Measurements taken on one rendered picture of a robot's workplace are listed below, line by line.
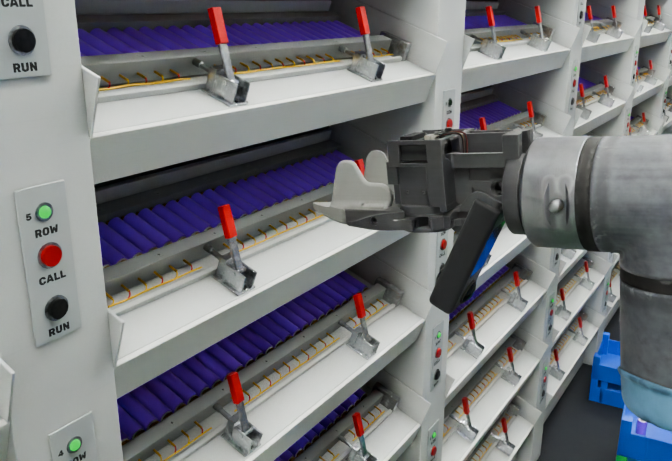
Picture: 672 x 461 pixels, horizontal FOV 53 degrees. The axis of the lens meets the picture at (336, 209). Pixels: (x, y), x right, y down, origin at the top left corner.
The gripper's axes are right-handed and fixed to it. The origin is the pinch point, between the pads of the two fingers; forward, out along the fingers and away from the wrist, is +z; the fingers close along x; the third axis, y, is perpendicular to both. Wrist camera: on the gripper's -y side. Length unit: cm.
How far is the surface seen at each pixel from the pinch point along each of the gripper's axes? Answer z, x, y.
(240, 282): 10.0, 4.6, -7.2
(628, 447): -12, -72, -65
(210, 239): 15.3, 2.9, -3.3
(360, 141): 21.3, -38.6, 1.3
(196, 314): 10.6, 10.7, -8.5
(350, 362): 14.1, -19.3, -27.6
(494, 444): 24, -92, -84
